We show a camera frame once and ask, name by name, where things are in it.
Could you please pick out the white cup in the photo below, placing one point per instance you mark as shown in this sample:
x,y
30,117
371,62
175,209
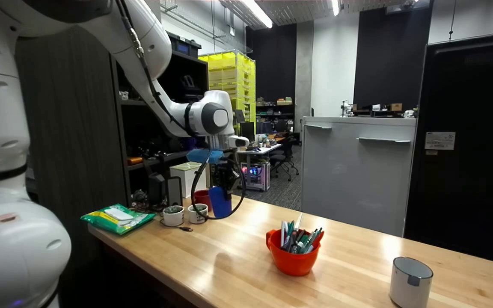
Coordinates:
x,y
410,285

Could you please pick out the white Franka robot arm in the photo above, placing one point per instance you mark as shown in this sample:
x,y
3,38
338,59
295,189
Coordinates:
x,y
8,245

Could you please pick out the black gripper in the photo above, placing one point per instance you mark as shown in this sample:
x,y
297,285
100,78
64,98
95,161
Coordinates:
x,y
227,167

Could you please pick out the blue plastic cup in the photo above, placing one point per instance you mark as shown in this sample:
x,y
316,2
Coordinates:
x,y
220,204

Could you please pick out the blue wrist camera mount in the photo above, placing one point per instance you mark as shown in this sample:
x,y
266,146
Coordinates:
x,y
205,155

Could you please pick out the small white plant pot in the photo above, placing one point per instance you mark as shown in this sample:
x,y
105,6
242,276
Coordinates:
x,y
172,216
196,214

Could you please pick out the white paper label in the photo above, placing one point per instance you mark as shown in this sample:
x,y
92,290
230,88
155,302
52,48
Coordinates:
x,y
441,141

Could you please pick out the bundle of coloured markers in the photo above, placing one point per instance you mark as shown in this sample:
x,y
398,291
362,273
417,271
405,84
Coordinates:
x,y
299,240

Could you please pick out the long ceiling light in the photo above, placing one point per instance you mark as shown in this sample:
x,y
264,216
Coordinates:
x,y
336,7
256,13

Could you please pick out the tall black cabinet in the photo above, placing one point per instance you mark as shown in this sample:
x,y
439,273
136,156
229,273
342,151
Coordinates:
x,y
470,172

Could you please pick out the green wipes package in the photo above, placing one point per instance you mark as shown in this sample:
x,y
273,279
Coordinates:
x,y
119,220

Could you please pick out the white box with pale lid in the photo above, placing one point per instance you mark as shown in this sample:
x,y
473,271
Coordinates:
x,y
186,179

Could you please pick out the dark wooden shelf unit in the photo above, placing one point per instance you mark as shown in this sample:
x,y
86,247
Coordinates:
x,y
76,155

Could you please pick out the black desktop speaker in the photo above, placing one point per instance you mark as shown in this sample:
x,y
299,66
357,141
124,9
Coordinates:
x,y
175,192

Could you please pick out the yellow shelving rack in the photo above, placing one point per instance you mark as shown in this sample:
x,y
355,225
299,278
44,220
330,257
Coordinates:
x,y
241,79

